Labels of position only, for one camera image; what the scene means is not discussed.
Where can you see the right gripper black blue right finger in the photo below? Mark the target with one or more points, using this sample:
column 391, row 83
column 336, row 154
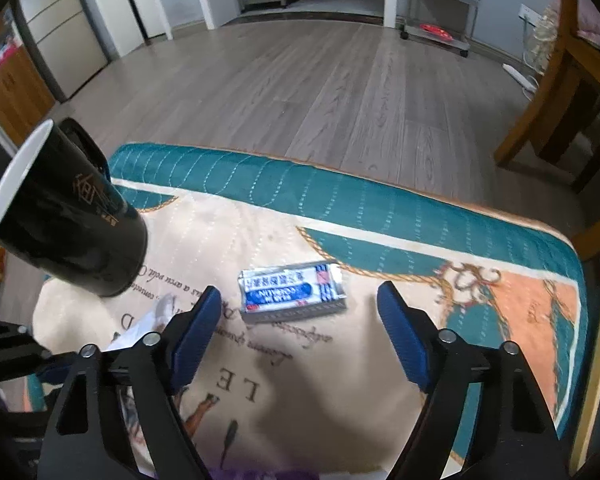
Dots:
column 513, row 436

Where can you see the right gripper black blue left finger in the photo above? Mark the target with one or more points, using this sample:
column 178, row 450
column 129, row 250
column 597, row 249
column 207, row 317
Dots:
column 86, row 436

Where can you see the white Coltalin medicine box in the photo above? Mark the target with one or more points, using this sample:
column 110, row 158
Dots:
column 293, row 292

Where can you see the teal orange patterned cushion mat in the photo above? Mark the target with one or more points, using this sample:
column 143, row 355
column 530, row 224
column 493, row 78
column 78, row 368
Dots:
column 300, row 376

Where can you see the black paper cup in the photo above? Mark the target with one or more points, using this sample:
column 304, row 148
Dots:
column 60, row 212

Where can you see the wooden chair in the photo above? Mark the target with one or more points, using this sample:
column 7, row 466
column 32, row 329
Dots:
column 567, row 101

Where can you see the wooden cabinet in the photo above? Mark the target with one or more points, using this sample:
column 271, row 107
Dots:
column 25, row 99

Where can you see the white power strip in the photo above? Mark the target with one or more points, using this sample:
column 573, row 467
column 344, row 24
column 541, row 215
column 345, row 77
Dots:
column 520, row 79

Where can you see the beige refrigerator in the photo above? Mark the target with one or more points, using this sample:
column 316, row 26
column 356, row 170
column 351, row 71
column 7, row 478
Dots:
column 66, row 43

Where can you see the grey rolling shelf cart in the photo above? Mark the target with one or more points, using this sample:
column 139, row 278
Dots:
column 446, row 23

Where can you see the white door with black handle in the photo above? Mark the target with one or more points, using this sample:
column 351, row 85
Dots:
column 134, row 23

